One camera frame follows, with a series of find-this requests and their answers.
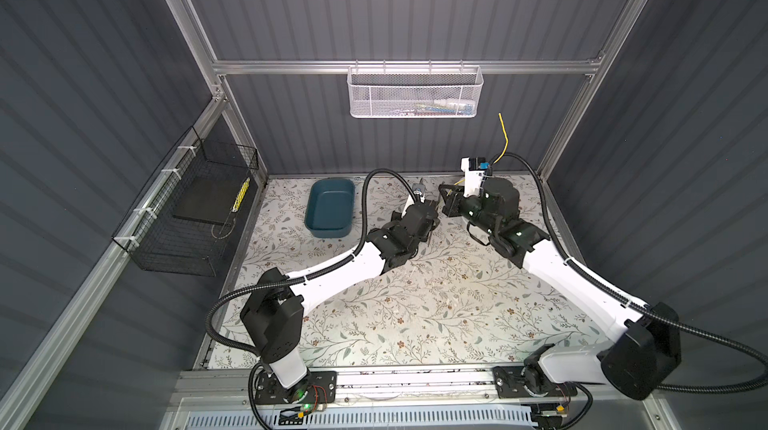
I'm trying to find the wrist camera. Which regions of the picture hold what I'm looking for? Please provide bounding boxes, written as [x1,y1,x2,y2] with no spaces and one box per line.
[460,157,490,198]
[412,183,426,203]

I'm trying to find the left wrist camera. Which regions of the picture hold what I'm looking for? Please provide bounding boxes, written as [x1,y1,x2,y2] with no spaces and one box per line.
[412,183,426,203]

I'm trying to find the yellow cable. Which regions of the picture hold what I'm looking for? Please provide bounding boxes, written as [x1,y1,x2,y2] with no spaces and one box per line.
[452,113,510,186]

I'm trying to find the white wire mesh basket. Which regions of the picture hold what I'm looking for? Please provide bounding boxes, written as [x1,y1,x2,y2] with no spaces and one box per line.
[346,65,484,119]

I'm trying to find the black wire basket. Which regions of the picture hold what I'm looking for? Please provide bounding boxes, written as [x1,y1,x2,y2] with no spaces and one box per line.
[113,130,259,277]

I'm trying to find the black pad in basket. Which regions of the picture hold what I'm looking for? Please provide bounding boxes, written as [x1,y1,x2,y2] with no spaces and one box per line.
[172,177,242,225]

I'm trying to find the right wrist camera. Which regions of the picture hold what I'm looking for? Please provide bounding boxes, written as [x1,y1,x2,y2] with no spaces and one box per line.
[460,157,490,198]

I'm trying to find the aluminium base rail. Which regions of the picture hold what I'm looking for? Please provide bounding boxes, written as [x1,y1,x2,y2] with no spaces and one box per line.
[173,363,655,413]

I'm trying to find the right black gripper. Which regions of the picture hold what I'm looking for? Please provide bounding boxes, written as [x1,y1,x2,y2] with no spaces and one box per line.
[439,181,497,239]

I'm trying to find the yellow marker in basket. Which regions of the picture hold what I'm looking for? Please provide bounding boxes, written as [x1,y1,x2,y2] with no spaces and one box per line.
[231,177,251,213]

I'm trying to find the teal plastic tray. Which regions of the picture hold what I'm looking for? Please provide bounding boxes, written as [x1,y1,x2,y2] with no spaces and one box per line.
[304,178,355,239]

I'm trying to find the items in white basket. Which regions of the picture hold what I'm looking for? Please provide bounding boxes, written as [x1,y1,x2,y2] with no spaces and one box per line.
[380,99,476,117]

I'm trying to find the floral table mat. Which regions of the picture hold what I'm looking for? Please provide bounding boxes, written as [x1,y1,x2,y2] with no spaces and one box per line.
[235,176,606,368]

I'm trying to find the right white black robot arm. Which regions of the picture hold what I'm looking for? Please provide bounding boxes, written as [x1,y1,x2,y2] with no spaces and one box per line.
[439,157,767,400]

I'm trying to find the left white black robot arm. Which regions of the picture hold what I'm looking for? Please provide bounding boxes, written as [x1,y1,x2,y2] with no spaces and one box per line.
[205,168,439,403]

